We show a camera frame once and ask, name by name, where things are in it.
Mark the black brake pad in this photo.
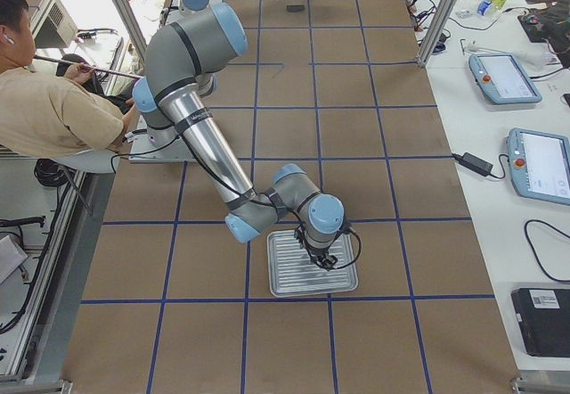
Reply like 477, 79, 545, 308
286, 4, 305, 12

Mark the ribbed silver metal tray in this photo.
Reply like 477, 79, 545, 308
267, 230, 358, 298

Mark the blue teach pendant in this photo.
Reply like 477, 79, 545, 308
506, 128, 569, 205
468, 53, 542, 105

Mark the black cable loop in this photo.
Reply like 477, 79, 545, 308
523, 218, 570, 284

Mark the black power adapter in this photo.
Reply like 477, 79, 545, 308
461, 152, 493, 176

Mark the lower blue teach pendant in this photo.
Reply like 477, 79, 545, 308
506, 128, 569, 205

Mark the thin metal rod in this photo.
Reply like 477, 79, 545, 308
30, 53, 146, 78

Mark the upper blue teach pendant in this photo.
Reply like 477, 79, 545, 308
468, 53, 542, 105

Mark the aluminium frame post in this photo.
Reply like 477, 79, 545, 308
417, 0, 457, 68

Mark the person in beige shirt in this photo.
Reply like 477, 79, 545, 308
1, 0, 137, 159

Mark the black box with label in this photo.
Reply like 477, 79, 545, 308
511, 288, 569, 358

